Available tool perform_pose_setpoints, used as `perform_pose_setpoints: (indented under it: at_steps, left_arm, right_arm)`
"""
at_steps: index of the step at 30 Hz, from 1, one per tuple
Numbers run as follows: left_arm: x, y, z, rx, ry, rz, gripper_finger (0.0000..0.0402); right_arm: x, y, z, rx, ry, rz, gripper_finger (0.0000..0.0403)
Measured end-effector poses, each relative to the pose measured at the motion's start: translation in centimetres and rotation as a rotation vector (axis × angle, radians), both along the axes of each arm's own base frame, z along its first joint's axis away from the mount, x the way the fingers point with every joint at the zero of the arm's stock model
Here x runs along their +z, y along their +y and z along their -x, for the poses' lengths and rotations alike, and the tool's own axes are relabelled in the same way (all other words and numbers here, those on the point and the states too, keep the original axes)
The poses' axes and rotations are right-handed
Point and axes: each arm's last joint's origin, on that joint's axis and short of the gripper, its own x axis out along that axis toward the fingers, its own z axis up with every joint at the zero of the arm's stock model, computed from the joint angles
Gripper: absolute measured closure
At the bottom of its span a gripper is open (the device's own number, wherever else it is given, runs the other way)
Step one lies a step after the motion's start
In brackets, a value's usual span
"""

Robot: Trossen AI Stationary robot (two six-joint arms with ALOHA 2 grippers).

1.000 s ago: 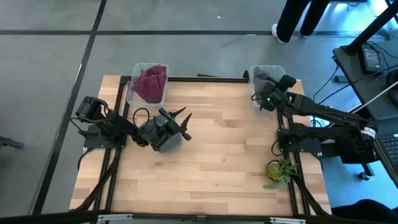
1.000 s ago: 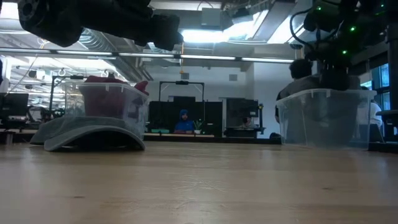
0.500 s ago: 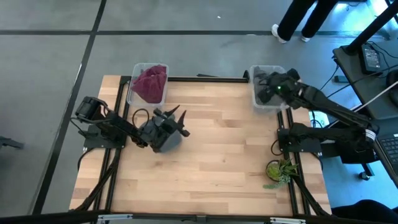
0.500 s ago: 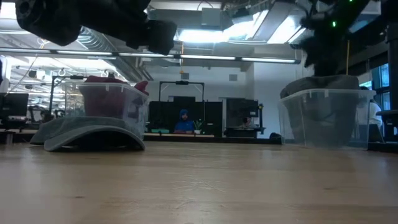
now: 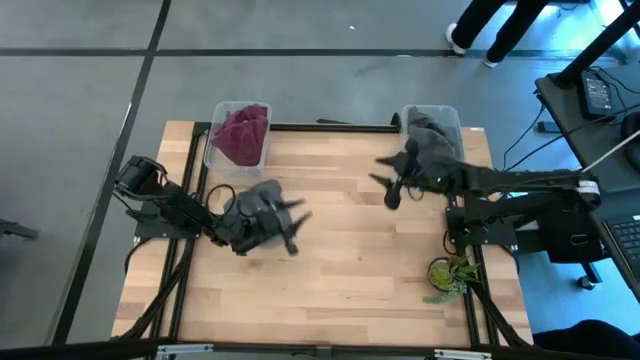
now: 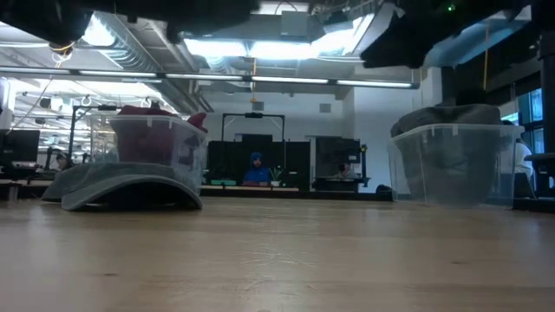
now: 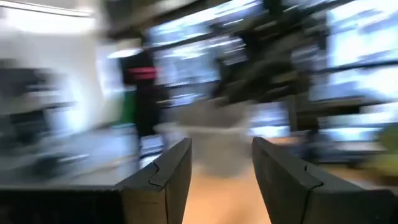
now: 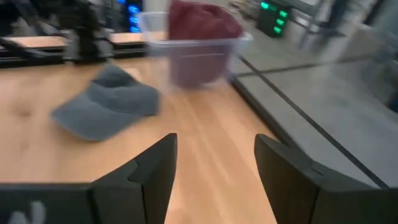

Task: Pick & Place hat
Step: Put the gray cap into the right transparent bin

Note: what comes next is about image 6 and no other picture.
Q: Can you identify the black background workstation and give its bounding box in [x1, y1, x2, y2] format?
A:
[311, 136, 370, 192]

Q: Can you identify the black desk partition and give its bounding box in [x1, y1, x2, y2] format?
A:
[206, 133, 311, 188]

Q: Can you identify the black computer monitor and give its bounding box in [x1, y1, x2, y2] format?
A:
[0, 128, 42, 164]

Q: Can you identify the black gantry frame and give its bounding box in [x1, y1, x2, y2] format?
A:
[68, 103, 119, 164]
[220, 112, 286, 144]

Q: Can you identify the clear plastic bin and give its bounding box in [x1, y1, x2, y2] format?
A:
[88, 113, 210, 194]
[387, 122, 526, 208]

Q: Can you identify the black side desk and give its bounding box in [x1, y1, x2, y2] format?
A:
[523, 151, 555, 165]

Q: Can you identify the long ceiling light strip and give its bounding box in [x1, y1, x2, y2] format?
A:
[0, 66, 414, 89]

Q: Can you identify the maroon baseball cap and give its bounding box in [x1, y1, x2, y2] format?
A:
[116, 105, 183, 165]
[186, 112, 209, 133]

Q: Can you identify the black stand pole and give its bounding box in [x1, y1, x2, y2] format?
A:
[539, 25, 555, 200]

